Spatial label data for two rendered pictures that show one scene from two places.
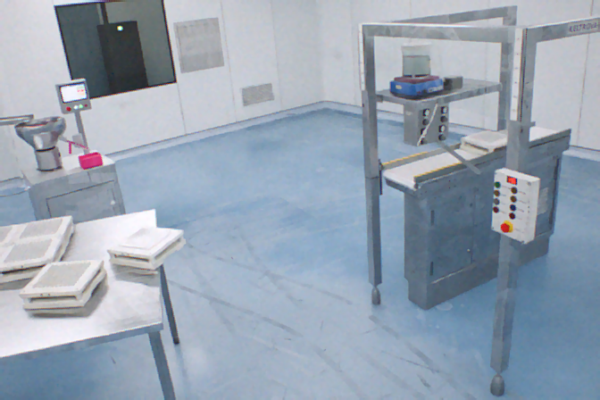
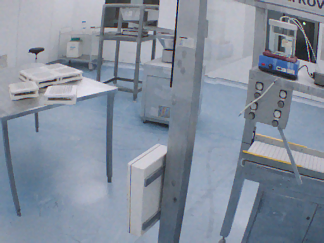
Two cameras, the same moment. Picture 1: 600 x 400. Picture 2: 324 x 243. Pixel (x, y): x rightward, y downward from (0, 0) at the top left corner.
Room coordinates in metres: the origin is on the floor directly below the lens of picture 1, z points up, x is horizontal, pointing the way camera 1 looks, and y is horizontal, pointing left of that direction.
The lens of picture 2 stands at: (1.29, -1.61, 1.61)
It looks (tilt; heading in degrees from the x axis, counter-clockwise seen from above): 20 degrees down; 54
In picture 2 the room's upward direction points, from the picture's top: 5 degrees clockwise
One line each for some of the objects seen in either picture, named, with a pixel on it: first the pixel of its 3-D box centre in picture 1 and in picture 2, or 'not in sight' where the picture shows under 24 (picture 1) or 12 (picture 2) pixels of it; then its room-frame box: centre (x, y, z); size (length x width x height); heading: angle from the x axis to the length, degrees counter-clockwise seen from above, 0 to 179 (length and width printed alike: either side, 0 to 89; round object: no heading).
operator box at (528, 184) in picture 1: (515, 204); (149, 193); (1.81, -0.85, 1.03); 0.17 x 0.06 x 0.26; 27
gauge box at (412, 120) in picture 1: (426, 121); (269, 100); (2.55, -0.69, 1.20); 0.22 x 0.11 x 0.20; 117
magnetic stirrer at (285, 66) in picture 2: not in sight; (280, 63); (2.64, -0.67, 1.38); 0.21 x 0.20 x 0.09; 27
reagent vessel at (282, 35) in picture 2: not in sight; (282, 36); (2.64, -0.67, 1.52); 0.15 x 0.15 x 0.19
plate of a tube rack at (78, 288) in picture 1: (63, 278); (23, 87); (1.78, 0.97, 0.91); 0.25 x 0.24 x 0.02; 177
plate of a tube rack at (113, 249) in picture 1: (145, 241); (61, 91); (2.05, 0.69, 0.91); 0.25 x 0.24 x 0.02; 156
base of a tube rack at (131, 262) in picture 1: (147, 251); (61, 97); (2.05, 0.69, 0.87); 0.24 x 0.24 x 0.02; 66
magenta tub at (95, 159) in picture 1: (90, 160); not in sight; (3.84, 1.60, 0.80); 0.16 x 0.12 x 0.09; 124
